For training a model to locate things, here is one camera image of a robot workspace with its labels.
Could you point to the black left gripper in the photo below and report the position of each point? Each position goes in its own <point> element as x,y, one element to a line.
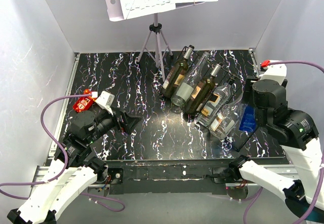
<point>130,121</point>

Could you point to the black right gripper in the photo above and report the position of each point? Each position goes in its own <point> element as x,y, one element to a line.
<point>248,96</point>

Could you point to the tall blue gradient bottle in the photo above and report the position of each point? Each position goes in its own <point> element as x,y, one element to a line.
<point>248,122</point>

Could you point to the square clear bottle gold cap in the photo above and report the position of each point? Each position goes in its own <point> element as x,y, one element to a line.
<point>219,96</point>

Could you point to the round clear bottle cork stopper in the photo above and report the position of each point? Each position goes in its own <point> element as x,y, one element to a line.
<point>226,118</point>

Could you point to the dark Primitivo wine bottle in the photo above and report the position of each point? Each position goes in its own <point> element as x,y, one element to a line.
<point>202,89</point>

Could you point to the clear glass bottle grey label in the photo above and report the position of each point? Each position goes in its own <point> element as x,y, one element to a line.
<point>187,86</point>

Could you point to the green wine bottle brown label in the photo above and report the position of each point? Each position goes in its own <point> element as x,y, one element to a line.
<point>176,74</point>

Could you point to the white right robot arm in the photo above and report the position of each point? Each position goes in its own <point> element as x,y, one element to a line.
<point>297,134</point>

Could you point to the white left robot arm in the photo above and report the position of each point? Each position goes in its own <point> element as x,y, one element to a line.
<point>70,172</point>

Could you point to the red toy truck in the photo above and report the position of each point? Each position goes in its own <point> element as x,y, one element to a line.
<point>83,103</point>

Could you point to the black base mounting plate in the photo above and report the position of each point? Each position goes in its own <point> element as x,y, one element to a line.
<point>168,176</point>

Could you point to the lilac tripod music stand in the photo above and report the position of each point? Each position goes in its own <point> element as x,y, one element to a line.
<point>115,14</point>

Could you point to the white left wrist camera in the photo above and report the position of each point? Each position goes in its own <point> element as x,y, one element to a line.
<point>105,100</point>

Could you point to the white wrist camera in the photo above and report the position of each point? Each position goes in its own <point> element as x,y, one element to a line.
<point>105,100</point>
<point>276,72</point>

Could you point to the black wire wine rack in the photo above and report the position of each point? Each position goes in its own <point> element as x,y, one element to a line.
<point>237,64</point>

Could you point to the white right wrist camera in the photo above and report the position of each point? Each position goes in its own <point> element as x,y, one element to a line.
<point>276,72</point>

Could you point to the aluminium frame rail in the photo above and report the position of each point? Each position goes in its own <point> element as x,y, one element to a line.
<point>43,170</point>

